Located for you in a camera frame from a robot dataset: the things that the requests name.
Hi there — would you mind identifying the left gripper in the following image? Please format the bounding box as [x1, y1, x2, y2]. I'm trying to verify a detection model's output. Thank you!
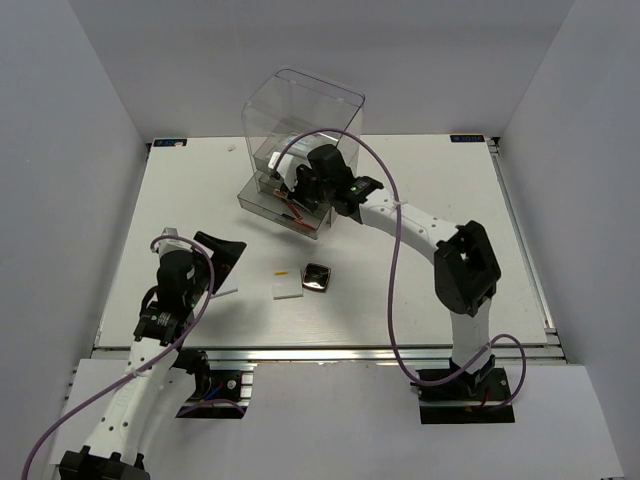
[185, 231, 245, 306]

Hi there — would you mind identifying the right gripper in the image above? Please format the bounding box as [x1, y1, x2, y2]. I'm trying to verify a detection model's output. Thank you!
[280, 167, 333, 214]

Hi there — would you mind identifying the white cotton pad pack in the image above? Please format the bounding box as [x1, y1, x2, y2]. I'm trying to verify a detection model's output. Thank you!
[267, 151, 295, 176]
[279, 132, 323, 151]

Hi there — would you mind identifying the dark red lip gloss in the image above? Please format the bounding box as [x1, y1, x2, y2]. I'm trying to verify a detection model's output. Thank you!
[284, 200, 303, 220]

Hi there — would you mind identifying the clear acrylic drawer organizer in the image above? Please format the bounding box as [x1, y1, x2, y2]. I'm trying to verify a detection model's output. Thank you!
[237, 67, 365, 240]

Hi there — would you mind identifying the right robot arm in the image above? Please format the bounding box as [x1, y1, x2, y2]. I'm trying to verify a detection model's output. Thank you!
[270, 144, 501, 399]

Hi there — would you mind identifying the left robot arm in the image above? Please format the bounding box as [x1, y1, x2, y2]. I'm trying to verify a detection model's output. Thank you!
[58, 228, 247, 479]

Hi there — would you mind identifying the white flat packet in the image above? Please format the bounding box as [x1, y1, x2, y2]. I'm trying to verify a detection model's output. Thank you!
[213, 272, 238, 298]

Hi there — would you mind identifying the white square compact box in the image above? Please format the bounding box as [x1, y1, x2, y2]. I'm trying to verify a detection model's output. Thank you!
[272, 269, 303, 300]

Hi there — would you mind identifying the black gold compact case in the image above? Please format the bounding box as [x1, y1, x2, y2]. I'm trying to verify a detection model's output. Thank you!
[302, 263, 331, 292]

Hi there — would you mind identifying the blue label left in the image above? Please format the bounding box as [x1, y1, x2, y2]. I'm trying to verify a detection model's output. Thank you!
[152, 138, 187, 148]

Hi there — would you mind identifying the blue label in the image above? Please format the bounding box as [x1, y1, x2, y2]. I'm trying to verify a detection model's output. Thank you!
[152, 138, 187, 148]
[449, 134, 485, 143]

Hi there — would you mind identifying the blue label right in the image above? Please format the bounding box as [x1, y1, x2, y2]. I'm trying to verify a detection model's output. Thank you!
[449, 134, 485, 143]

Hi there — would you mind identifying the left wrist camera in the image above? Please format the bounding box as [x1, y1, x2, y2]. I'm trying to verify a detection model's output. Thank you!
[151, 227, 191, 257]

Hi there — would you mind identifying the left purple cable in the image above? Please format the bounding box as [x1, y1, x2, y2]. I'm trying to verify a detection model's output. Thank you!
[20, 234, 249, 480]

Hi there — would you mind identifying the purple cable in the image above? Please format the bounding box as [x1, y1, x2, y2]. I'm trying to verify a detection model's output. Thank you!
[20, 234, 249, 480]
[274, 129, 527, 412]

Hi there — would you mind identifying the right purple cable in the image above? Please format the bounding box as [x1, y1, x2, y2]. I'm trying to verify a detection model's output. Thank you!
[274, 129, 527, 412]

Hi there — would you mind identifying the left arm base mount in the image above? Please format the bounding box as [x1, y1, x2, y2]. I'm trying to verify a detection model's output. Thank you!
[177, 363, 254, 420]

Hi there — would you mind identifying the aluminium front rail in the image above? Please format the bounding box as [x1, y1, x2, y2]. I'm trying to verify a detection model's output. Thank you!
[207, 345, 565, 362]

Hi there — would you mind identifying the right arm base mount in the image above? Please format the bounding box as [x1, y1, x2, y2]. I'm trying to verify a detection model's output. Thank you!
[410, 368, 515, 425]

